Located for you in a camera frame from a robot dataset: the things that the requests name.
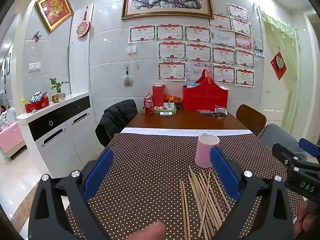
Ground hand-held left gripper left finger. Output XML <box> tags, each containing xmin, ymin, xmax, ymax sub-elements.
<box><xmin>29</xmin><ymin>148</ymin><xmax>115</xmax><ymax>240</ymax></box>

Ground person's right hand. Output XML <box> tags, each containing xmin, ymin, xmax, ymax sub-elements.
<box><xmin>293</xmin><ymin>200</ymin><xmax>320</xmax><ymax>240</ymax></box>

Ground round red wall ornament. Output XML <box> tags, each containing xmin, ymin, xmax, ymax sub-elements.
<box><xmin>76</xmin><ymin>5</ymin><xmax>91</xmax><ymax>37</ymax></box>

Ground red felt bag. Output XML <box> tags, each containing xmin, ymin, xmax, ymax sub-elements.
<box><xmin>182</xmin><ymin>69</ymin><xmax>229</xmax><ymax>112</ymax></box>

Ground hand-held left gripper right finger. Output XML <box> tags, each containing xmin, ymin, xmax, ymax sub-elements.
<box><xmin>209</xmin><ymin>146</ymin><xmax>294</xmax><ymax>240</ymax></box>

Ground framed red calligraphy picture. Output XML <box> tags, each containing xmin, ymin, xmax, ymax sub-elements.
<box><xmin>36</xmin><ymin>0</ymin><xmax>74</xmax><ymax>32</ymax></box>

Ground red basket with items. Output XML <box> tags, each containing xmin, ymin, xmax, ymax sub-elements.
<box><xmin>24</xmin><ymin>96</ymin><xmax>50</xmax><ymax>113</ymax></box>

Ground red diamond door decoration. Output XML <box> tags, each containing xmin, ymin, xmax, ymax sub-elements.
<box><xmin>270</xmin><ymin>52</ymin><xmax>287</xmax><ymax>80</ymax></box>

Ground pink sofa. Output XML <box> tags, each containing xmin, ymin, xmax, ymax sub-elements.
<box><xmin>0</xmin><ymin>121</ymin><xmax>27</xmax><ymax>159</ymax></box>

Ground white sideboard cabinet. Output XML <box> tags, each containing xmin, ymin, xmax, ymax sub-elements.
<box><xmin>17</xmin><ymin>92</ymin><xmax>104</xmax><ymax>178</ymax></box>

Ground brown polka dot tablecloth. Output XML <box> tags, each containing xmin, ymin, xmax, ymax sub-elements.
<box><xmin>64</xmin><ymin>132</ymin><xmax>307</xmax><ymax>240</ymax></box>

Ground green tray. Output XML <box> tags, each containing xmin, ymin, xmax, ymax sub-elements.
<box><xmin>141</xmin><ymin>104</ymin><xmax>177</xmax><ymax>114</ymax></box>

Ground pile of wooden chopsticks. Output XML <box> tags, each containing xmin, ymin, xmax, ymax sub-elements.
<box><xmin>179</xmin><ymin>165</ymin><xmax>232</xmax><ymax>240</ymax></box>

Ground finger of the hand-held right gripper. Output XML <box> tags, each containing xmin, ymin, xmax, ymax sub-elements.
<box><xmin>298</xmin><ymin>137</ymin><xmax>320</xmax><ymax>158</ymax></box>
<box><xmin>272</xmin><ymin>143</ymin><xmax>309</xmax><ymax>173</ymax></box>

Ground small red gift bag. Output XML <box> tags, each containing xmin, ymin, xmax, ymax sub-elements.
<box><xmin>152</xmin><ymin>85</ymin><xmax>166</xmax><ymax>107</ymax></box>

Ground dark snack packets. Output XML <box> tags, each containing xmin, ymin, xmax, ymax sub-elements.
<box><xmin>200</xmin><ymin>106</ymin><xmax>228</xmax><ymax>117</ymax></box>

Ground orange snack packets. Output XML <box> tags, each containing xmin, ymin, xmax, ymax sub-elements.
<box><xmin>164</xmin><ymin>94</ymin><xmax>183</xmax><ymax>104</ymax></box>

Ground green door curtain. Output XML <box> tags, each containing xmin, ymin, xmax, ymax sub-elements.
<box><xmin>260</xmin><ymin>10</ymin><xmax>300</xmax><ymax>130</ymax></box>

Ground pink cup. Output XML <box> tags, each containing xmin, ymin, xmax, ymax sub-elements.
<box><xmin>195</xmin><ymin>134</ymin><xmax>220</xmax><ymax>168</ymax></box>

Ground potted green plant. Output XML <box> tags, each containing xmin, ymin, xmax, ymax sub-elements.
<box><xmin>49</xmin><ymin>78</ymin><xmax>70</xmax><ymax>103</ymax></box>

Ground group of wall certificates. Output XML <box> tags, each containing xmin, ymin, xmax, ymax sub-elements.
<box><xmin>129</xmin><ymin>3</ymin><xmax>255</xmax><ymax>87</ymax></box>

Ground black jacket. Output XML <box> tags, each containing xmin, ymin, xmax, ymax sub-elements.
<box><xmin>95</xmin><ymin>99</ymin><xmax>138</xmax><ymax>147</ymax></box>

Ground brown wooden chair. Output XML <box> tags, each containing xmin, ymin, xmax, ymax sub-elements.
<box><xmin>236</xmin><ymin>104</ymin><xmax>267</xmax><ymax>136</ymax></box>

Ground person's left hand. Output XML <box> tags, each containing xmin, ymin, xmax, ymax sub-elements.
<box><xmin>124</xmin><ymin>221</ymin><xmax>167</xmax><ymax>240</ymax></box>

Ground black white patterned pouch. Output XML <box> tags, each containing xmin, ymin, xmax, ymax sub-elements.
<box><xmin>29</xmin><ymin>91</ymin><xmax>48</xmax><ymax>103</ymax></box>

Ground framed blossom painting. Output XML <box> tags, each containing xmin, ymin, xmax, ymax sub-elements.
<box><xmin>121</xmin><ymin>0</ymin><xmax>214</xmax><ymax>20</ymax></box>

